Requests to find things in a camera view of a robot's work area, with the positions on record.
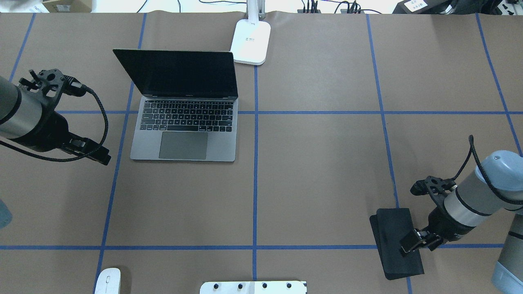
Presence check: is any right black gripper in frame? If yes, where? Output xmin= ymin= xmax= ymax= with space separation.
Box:
xmin=400 ymin=208 xmax=476 ymax=256

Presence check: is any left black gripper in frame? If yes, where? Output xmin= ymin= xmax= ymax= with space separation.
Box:
xmin=25 ymin=111 xmax=112 ymax=165

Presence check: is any grey laptop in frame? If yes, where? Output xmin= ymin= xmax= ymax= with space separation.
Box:
xmin=113 ymin=49 xmax=239 ymax=162

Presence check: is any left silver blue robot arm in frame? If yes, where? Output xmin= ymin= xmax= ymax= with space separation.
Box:
xmin=1 ymin=69 xmax=111 ymax=165

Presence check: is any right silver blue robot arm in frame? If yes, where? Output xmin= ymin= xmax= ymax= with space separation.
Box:
xmin=400 ymin=150 xmax=523 ymax=294

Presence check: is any black mouse pad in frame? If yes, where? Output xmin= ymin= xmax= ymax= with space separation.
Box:
xmin=369 ymin=208 xmax=425 ymax=281

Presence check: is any white computer mouse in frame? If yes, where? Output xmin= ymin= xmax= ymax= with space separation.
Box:
xmin=94 ymin=267 xmax=121 ymax=294

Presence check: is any white desk lamp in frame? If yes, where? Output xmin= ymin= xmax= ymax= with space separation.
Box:
xmin=230 ymin=0 xmax=271 ymax=66

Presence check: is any cardboard box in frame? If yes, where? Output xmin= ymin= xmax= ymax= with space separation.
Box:
xmin=42 ymin=0 xmax=93 ymax=13

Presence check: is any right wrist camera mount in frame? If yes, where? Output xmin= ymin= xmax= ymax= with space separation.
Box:
xmin=410 ymin=176 xmax=456 ymax=207

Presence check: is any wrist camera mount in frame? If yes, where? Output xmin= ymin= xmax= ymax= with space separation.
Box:
xmin=410 ymin=176 xmax=456 ymax=207
xmin=16 ymin=69 xmax=87 ymax=111

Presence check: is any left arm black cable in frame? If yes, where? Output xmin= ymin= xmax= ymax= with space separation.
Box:
xmin=0 ymin=84 xmax=109 ymax=163

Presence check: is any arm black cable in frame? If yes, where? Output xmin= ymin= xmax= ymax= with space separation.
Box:
xmin=0 ymin=84 xmax=109 ymax=163
xmin=451 ymin=135 xmax=523 ymax=205

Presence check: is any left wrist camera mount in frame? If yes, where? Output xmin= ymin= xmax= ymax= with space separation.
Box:
xmin=16 ymin=69 xmax=87 ymax=111

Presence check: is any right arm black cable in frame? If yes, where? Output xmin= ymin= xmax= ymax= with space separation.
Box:
xmin=451 ymin=135 xmax=523 ymax=205

